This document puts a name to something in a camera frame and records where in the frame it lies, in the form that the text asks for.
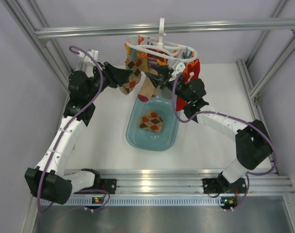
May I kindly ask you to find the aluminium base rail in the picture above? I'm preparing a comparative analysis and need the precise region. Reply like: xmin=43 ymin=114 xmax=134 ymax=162
xmin=30 ymin=168 xmax=295 ymax=195

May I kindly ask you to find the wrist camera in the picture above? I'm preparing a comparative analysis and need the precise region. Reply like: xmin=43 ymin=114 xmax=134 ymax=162
xmin=169 ymin=59 xmax=186 ymax=76
xmin=80 ymin=49 xmax=99 ymax=66

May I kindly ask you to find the beige purple striped sock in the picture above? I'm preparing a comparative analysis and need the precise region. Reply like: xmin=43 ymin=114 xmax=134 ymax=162
xmin=138 ymin=54 xmax=160 ymax=102

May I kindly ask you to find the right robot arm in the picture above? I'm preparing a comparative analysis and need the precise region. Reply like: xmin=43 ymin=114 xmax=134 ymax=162
xmin=145 ymin=63 xmax=275 ymax=198

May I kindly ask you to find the white round clip hanger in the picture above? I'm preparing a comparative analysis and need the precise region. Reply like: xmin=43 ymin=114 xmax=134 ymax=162
xmin=125 ymin=18 xmax=198 ymax=63

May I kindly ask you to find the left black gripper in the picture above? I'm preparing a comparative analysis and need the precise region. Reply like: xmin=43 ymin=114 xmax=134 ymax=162
xmin=85 ymin=62 xmax=133 ymax=101

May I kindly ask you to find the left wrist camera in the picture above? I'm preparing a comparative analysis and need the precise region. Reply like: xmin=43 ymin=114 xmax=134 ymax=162
xmin=80 ymin=49 xmax=99 ymax=66

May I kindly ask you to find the blue transparent tray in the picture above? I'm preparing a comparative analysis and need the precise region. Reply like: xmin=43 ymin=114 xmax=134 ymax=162
xmin=126 ymin=96 xmax=179 ymax=151

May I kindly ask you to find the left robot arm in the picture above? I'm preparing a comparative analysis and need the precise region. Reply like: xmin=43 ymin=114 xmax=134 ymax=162
xmin=25 ymin=62 xmax=133 ymax=204

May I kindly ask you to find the perforated cable duct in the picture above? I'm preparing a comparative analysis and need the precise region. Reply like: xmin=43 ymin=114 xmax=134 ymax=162
xmin=40 ymin=197 xmax=238 ymax=206

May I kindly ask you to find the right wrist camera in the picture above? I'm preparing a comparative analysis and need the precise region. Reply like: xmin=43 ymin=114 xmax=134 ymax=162
xmin=169 ymin=59 xmax=186 ymax=76

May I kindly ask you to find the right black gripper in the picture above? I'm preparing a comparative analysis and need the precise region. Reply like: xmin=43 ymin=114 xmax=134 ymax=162
xmin=146 ymin=65 xmax=192 ymax=103

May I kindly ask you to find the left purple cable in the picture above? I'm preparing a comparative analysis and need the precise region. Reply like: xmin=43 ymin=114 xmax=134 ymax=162
xmin=36 ymin=45 xmax=111 ymax=214

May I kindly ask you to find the beige argyle sock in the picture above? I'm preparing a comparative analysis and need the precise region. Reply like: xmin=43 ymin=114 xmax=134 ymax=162
xmin=120 ymin=44 xmax=148 ymax=95
xmin=138 ymin=110 xmax=164 ymax=133

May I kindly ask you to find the aluminium top crossbar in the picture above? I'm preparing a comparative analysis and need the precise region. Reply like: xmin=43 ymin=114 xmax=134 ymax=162
xmin=35 ymin=17 xmax=295 ymax=39

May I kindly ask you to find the red sock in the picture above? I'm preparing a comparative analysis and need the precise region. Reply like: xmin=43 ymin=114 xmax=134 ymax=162
xmin=175 ymin=59 xmax=201 ymax=112

